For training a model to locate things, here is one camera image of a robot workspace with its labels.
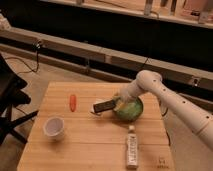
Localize black cable on floor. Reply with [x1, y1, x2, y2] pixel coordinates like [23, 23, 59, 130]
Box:
[3, 39, 44, 75]

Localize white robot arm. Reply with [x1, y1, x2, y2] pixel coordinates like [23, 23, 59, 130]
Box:
[116, 70, 213, 151]

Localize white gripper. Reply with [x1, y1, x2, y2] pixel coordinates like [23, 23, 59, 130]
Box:
[113, 85, 137, 111]

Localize black office chair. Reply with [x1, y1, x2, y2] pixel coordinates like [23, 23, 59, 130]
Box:
[0, 54, 38, 145]

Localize black eraser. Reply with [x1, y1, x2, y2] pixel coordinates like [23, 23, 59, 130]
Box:
[95, 100, 116, 112]

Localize green bowl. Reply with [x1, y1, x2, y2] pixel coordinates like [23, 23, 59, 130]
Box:
[113, 98, 143, 122]

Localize white labelled bottle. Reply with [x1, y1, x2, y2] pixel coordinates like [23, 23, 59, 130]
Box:
[126, 125, 138, 169]

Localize white plastic cup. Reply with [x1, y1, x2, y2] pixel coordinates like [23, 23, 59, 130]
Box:
[43, 117, 64, 141]

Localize white sponge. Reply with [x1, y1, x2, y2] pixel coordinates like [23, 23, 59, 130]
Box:
[90, 99, 105, 116]

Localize orange carrot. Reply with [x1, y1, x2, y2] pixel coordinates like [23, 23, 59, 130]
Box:
[69, 95, 77, 112]

